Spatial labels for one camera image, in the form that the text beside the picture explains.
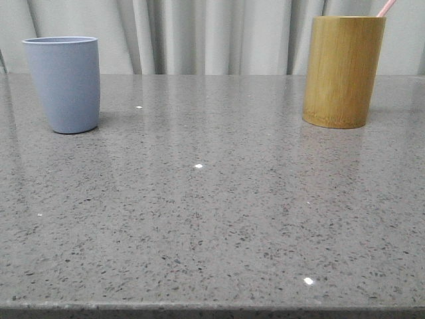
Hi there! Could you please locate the bamboo wooden cup holder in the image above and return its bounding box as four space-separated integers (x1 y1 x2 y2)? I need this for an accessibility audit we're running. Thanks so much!
302 16 386 129

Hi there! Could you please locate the pink chopstick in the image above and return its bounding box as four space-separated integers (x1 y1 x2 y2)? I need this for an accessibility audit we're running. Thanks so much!
377 0 396 18

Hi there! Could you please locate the blue plastic cup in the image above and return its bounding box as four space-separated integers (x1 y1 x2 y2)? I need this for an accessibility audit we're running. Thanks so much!
22 37 100 134

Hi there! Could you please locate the white pleated curtain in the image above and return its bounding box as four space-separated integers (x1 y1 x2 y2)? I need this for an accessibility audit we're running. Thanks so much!
0 0 425 76

